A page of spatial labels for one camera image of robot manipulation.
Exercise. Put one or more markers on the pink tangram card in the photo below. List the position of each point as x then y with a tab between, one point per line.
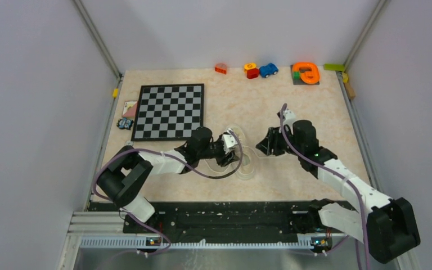
130	109

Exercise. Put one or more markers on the blue toy car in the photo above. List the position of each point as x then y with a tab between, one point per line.
268	70

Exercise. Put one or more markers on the beige lace sneaker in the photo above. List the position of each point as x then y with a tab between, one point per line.
222	170

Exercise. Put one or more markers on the white cable duct strip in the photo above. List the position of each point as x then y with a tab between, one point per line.
124	242

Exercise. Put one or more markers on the yellow clip left rail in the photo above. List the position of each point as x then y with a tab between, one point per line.
115	93

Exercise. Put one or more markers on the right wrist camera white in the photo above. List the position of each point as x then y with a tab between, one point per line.
288	118

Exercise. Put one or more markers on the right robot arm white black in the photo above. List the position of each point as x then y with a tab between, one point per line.
387	227

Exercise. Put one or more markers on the green block on rail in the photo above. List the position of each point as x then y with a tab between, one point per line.
334	67

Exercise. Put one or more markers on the wooden block right rail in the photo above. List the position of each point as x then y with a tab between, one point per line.
350	91

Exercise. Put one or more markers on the orange marble track toy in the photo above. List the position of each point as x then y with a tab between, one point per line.
305	73

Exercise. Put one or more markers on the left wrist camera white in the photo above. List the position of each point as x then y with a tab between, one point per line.
230	140

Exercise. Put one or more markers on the black white chessboard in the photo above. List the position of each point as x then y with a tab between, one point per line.
168	112

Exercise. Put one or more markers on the small blue toy robot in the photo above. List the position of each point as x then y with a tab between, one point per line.
125	124

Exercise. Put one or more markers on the orange toy block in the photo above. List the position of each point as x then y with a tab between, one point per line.
221	68

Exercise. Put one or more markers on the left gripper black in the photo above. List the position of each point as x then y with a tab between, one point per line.
225	159

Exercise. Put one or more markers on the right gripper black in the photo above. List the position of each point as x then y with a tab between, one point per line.
271	142

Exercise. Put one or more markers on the red toy block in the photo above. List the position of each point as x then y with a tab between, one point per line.
252	73

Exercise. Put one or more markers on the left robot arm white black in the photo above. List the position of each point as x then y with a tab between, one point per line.
121	179

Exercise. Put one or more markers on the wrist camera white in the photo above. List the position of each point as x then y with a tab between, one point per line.
288	118
230	140

